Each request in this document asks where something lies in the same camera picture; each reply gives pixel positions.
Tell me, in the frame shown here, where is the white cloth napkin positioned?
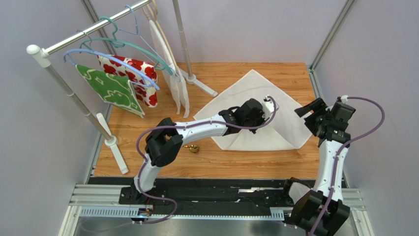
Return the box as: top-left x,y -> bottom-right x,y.
194,70 -> 311,151

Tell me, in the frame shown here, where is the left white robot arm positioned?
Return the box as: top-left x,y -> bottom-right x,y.
134,95 -> 279,194

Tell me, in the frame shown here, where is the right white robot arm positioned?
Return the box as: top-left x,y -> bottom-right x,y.
281,95 -> 356,236

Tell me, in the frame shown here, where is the white hanging towel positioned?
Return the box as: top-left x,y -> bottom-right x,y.
149,20 -> 190,118

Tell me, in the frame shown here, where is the red floral cloth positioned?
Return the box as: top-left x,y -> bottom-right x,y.
97,55 -> 158,108

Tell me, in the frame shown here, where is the green patterned cloth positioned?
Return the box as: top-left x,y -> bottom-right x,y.
75,64 -> 145,118

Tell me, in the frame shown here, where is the beige wooden hanger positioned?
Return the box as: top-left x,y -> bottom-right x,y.
142,0 -> 183,82

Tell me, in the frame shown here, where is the teal plastic hanger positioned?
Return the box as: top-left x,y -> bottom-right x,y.
92,16 -> 175,76

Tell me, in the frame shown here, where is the blue plastic hanger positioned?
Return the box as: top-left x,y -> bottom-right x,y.
63,49 -> 160,90

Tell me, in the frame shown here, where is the white clothes rack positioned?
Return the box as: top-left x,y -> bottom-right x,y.
26,0 -> 219,175

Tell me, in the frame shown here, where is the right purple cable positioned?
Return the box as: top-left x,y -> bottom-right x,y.
306,96 -> 386,236

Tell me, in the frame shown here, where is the purple cable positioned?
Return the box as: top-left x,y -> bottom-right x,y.
306,96 -> 386,236
136,95 -> 278,225

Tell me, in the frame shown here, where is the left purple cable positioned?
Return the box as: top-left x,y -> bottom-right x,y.
136,95 -> 278,225

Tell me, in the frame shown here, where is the white slotted cable duct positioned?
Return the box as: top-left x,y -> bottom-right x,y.
79,206 -> 285,221

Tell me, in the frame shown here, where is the light blue wire hanger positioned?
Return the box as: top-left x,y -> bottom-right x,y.
118,4 -> 180,82

